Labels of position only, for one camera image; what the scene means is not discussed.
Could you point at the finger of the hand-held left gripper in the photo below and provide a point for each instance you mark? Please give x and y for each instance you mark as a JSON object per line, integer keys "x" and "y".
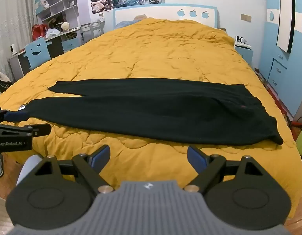
{"x": 40, "y": 129}
{"x": 17, "y": 116}

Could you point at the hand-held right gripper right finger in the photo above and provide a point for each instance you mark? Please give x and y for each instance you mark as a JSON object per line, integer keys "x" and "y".
{"x": 196, "y": 157}

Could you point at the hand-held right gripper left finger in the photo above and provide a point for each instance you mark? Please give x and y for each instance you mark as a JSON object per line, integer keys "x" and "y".
{"x": 103, "y": 156}

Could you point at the black pants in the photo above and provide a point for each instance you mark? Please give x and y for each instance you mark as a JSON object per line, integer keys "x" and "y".
{"x": 153, "y": 107}

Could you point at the person's grey trouser leg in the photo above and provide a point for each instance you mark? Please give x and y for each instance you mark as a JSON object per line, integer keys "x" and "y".
{"x": 28, "y": 167}

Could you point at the black bag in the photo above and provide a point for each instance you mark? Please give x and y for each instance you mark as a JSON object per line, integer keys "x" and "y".
{"x": 1, "y": 83}

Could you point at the blue smiley-face chair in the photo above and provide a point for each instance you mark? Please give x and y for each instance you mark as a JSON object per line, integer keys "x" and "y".
{"x": 37, "y": 52}

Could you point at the grey desk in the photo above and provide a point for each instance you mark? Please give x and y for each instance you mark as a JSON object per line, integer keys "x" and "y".
{"x": 43, "y": 44}

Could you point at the red bag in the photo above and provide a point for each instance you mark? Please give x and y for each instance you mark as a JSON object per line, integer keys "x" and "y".
{"x": 39, "y": 31}

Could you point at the white curtain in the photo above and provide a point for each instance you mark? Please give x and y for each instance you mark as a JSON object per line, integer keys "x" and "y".
{"x": 11, "y": 17}

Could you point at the white round lamp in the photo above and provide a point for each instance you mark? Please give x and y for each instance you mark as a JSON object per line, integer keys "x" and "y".
{"x": 65, "y": 26}

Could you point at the yellow quilted blanket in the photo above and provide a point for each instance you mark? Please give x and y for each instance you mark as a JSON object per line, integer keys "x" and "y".
{"x": 160, "y": 51}

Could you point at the grey chair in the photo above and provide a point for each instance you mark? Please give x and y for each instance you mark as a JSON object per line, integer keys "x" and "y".
{"x": 92, "y": 29}

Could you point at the blue nightstand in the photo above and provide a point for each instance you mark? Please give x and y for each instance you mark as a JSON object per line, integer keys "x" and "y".
{"x": 244, "y": 52}

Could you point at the blue wardrobe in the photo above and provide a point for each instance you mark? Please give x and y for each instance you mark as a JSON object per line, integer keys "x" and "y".
{"x": 285, "y": 61}

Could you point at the blue pillow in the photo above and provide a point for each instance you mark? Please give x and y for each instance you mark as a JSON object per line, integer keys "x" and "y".
{"x": 126, "y": 23}

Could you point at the white and blue headboard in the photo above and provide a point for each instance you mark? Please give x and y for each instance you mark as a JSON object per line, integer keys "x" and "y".
{"x": 163, "y": 13}

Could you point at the white wardrobe door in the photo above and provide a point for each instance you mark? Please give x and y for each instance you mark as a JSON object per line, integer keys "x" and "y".
{"x": 285, "y": 17}

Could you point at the small white camera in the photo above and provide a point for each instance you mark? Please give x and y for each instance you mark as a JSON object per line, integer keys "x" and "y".
{"x": 12, "y": 49}

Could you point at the beige wall switch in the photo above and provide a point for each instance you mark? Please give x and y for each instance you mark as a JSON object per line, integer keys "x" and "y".
{"x": 246, "y": 17}

